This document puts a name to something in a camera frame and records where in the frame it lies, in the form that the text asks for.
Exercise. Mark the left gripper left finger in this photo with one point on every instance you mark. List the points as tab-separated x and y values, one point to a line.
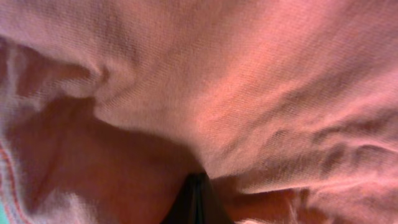
183	209

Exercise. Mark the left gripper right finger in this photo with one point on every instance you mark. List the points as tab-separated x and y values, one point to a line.
208	209

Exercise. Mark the orange-red t-shirt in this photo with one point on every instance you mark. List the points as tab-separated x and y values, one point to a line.
290	107

